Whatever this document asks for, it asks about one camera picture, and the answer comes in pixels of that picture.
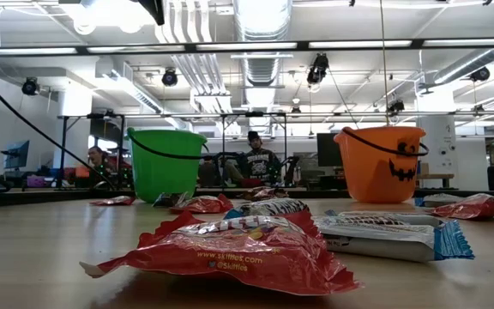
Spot red Skittles packet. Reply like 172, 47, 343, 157
79, 209, 363, 296
90, 196, 136, 207
169, 193, 234, 215
429, 192, 494, 221

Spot brown PayDay candy bar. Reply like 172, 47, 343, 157
255, 186, 292, 202

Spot white blue Hershey's bar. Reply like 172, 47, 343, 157
313, 214, 475, 264
413, 193, 462, 209
224, 197, 312, 219
323, 209, 444, 227

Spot small dark foil candy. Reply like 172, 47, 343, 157
152, 191, 192, 209

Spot white ceiling pipes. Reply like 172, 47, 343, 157
155, 0, 234, 113

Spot black overhead light bar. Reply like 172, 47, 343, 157
0, 38, 494, 56

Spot person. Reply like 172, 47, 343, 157
87, 145, 122, 184
236, 130, 283, 186

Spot green plastic bucket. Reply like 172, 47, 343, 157
125, 127, 210, 203

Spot lit computer monitor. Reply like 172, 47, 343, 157
3, 139, 31, 170

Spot dark computer monitor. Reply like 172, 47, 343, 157
316, 132, 344, 168

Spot orange jack-o'-lantern bucket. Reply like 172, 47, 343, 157
333, 125, 430, 204

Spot wooden bench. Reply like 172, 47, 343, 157
415, 172, 455, 190

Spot white rectangular air duct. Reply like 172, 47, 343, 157
95, 59, 190, 130

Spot silver ventilation duct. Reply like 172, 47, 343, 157
232, 0, 294, 135
433, 46, 494, 86

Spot black background rig frame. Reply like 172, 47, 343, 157
57, 110, 494, 191

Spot long black slack cable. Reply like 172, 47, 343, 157
0, 67, 118, 191

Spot thin hanging cable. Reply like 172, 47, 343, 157
378, 0, 391, 127

